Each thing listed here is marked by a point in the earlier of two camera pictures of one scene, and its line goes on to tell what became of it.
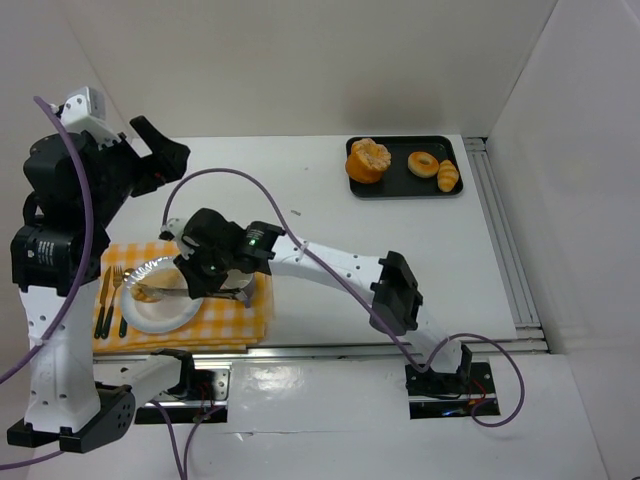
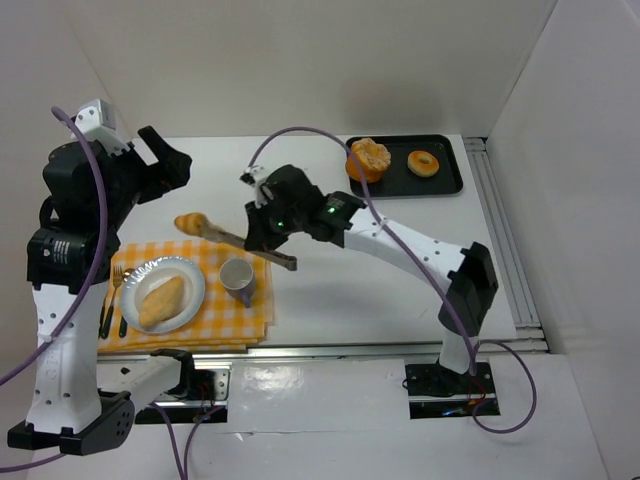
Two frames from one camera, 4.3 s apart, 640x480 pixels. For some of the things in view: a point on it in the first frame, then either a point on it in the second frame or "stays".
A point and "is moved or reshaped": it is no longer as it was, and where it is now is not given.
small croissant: [447, 175] is moved or reshaped
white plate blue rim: [171, 312] stays
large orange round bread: [367, 161] stays
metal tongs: [185, 292] is moved or reshaped
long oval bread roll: [168, 278] → [161, 302]
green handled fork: [117, 281] stays
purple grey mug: [239, 280] stays
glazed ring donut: [421, 170] stays
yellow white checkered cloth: [225, 323] stays
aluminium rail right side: [528, 328] stays
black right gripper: [201, 279] → [257, 232]
